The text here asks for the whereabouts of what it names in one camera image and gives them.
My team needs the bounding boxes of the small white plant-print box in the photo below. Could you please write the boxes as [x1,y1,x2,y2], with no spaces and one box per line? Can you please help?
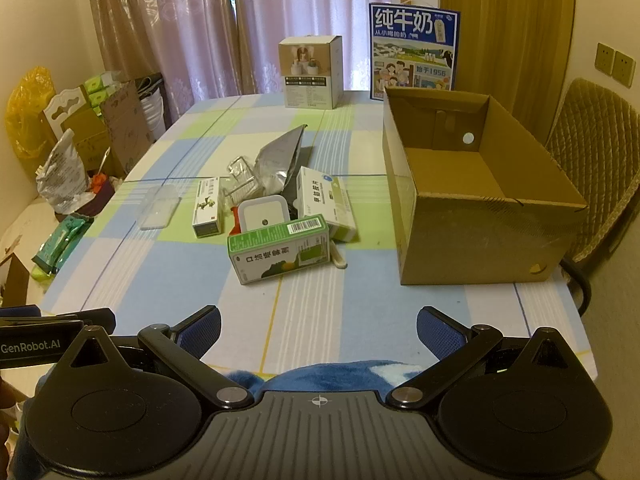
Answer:
[192,177,223,238]

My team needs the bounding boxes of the large green medicine box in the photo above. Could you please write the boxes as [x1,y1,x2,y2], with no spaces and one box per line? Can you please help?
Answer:
[227,215,331,286]

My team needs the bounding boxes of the white printed plastic bag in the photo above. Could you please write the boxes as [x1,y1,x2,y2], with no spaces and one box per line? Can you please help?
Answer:
[35,129,93,213]

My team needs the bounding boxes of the chair with quilted beige cover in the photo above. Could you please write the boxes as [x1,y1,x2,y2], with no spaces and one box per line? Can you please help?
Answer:
[545,77,640,317]

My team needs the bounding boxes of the maroon container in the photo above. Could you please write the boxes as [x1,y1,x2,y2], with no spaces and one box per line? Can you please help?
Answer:
[82,180,117,216]

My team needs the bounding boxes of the white stacked containers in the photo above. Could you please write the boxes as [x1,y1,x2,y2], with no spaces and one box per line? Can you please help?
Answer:
[140,92,165,143]

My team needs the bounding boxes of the golden brown curtain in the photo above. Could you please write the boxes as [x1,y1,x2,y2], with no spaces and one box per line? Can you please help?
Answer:
[440,0,576,121]

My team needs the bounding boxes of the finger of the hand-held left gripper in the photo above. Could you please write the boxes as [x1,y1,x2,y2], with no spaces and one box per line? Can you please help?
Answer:
[0,306,117,335]
[0,319,85,332]

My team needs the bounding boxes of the printed brown cardboard box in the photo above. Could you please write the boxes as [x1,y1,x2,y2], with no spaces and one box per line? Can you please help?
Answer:
[100,80,151,173]

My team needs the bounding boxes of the teal green packet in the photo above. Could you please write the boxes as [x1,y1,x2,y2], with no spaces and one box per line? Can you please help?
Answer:
[32,212,95,276]

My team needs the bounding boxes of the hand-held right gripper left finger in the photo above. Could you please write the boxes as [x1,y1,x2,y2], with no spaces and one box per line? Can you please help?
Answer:
[60,305,256,411]

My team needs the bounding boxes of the dark bag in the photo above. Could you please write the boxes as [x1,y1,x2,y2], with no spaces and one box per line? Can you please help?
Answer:
[132,74,163,98]

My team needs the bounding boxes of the stack of green packs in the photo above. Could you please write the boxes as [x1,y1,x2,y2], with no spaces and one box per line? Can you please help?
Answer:
[82,72,123,108]

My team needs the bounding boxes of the yellow plastic bag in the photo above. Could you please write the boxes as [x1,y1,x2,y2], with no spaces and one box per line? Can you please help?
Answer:
[5,67,53,161]

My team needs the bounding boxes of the white square plastic case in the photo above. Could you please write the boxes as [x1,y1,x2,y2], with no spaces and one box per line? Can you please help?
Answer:
[237,196,292,236]

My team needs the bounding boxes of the wire rack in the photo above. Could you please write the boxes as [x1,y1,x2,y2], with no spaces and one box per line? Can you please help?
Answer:
[220,156,266,206]

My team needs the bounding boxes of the pink patterned curtain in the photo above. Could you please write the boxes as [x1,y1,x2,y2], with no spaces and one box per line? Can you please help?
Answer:
[85,0,441,116]

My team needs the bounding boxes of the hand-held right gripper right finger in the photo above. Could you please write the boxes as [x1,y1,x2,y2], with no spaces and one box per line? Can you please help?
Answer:
[386,306,583,411]

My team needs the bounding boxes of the beige wall socket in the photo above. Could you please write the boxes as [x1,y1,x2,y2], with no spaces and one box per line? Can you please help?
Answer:
[614,50,637,87]
[595,42,617,75]

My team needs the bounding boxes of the small brown box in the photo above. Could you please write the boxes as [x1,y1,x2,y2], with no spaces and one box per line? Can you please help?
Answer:
[0,252,31,308]

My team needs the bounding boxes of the clear phone case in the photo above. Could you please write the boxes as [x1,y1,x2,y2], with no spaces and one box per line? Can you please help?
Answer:
[139,184,182,231]

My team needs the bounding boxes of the blue milk carton box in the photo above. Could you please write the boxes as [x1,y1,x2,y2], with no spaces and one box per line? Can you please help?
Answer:
[369,2,458,102]

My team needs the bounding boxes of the white beige product box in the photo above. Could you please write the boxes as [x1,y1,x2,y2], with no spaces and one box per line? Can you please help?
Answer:
[278,36,344,110]

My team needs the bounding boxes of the plain brown cardboard box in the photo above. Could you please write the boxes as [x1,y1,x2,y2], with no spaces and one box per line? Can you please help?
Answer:
[65,110,126,178]

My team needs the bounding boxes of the white green medicine box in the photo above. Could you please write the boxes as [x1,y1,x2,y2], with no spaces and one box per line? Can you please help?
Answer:
[295,166,358,242]

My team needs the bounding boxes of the silver foil bag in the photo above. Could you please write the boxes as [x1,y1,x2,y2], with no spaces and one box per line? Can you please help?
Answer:
[254,125,315,211]

